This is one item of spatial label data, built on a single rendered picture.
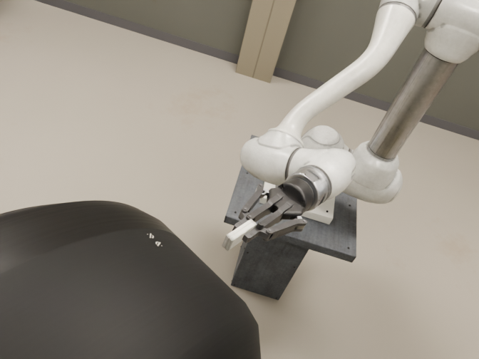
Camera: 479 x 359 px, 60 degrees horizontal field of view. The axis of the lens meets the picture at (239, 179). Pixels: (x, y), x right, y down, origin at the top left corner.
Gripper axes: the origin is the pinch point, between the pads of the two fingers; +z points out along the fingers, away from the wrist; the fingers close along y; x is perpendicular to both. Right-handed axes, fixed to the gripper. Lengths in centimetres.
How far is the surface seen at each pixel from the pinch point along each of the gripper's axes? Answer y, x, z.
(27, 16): -298, 108, -121
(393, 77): -58, 54, -287
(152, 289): 6.5, -17.9, 29.3
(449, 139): 4, 81, -311
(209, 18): -191, 64, -210
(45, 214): -6.4, -18.4, 32.5
